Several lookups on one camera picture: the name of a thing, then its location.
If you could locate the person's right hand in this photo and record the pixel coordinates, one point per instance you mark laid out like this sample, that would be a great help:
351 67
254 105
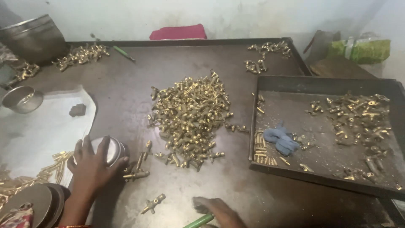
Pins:
221 213

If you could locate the person's left hand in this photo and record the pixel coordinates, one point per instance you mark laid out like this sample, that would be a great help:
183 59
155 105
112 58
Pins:
90 172

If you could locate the person's right fingers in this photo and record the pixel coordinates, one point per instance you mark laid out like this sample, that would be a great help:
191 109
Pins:
201 205

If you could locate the round steel container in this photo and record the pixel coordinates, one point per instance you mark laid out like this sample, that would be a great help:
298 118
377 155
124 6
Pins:
114 150

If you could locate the single brass fitting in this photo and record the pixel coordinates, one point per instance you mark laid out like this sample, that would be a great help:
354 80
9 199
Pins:
136 175
153 203
144 155

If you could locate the row of brass pins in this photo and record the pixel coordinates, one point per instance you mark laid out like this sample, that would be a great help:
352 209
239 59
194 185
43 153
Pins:
261 152

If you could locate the large heap of brass fittings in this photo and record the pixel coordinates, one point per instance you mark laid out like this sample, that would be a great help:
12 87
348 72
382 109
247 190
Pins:
189 117

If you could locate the blue cloth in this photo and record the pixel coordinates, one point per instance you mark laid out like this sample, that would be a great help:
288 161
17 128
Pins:
283 139

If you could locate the red bangle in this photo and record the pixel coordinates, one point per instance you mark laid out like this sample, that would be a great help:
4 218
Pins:
74 226

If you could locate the small dark metal tray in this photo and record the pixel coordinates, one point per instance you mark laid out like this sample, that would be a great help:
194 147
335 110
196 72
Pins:
319 148

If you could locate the small dark block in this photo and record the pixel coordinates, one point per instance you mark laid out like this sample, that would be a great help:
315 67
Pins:
77 110

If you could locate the scattered brass fittings cluster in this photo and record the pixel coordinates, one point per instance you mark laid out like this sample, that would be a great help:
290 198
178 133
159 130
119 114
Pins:
264 55

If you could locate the stack of round steel plates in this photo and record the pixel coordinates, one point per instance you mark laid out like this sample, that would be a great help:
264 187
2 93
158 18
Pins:
38 202

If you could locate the heap of brass pins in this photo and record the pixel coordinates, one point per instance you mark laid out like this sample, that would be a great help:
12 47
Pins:
38 177

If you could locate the red cloth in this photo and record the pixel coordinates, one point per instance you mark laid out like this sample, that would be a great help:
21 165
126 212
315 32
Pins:
178 32

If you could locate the brass fittings spread in tray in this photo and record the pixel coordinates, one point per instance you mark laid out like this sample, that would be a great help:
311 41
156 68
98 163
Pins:
360 123

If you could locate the floral patterned cloth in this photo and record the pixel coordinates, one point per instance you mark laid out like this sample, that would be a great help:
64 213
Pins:
15 218

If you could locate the brass fittings heap beside screwdriver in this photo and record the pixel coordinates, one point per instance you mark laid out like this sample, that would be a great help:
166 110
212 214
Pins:
80 57

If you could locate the brown wooden board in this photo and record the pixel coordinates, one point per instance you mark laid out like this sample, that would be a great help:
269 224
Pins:
340 68

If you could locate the steel bowl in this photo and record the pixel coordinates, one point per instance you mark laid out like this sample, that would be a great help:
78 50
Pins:
22 99

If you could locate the small brass fittings heap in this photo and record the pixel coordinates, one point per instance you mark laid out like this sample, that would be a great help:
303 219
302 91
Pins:
27 71

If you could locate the green plastic bag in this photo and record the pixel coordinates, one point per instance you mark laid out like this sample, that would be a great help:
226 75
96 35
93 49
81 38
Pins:
364 50

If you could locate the large steel vessel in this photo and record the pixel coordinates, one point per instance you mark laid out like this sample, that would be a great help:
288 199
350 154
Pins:
33 38

